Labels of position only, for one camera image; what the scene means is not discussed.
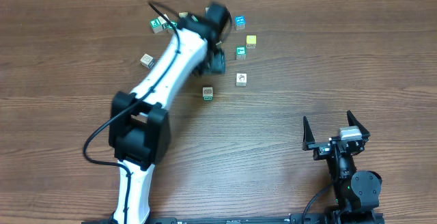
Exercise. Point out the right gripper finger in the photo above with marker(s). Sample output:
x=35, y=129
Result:
x=308, y=139
x=354, y=122

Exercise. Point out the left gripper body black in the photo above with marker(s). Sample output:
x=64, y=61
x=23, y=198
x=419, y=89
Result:
x=213, y=59

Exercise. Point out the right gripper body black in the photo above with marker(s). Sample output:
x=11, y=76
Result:
x=322, y=151

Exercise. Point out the white block green edge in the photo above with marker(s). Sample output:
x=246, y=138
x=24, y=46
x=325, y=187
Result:
x=207, y=93

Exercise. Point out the white block blue edge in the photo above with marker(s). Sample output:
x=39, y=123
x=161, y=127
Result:
x=147, y=61

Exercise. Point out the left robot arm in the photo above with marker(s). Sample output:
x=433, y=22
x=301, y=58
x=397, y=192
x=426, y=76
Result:
x=140, y=132

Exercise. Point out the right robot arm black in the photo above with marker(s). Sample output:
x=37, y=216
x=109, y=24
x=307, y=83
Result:
x=356, y=192

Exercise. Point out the green top block right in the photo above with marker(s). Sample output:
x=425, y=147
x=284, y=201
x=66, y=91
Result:
x=240, y=52

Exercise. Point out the white block monkey picture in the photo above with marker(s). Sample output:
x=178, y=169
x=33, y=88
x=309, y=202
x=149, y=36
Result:
x=241, y=79

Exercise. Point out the yellow top block right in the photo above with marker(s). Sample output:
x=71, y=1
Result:
x=251, y=41

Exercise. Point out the yellow block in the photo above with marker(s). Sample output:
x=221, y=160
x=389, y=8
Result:
x=183, y=14
x=251, y=41

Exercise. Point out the blue top block right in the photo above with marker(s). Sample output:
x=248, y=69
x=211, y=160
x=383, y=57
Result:
x=240, y=22

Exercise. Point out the yellow top block rear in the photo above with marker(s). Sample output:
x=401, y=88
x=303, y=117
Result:
x=183, y=14

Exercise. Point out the white top block green side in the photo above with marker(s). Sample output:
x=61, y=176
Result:
x=163, y=22

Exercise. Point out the green top block far left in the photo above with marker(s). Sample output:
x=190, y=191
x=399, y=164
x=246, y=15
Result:
x=156, y=25

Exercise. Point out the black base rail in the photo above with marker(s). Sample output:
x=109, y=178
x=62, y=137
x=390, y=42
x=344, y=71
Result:
x=291, y=219

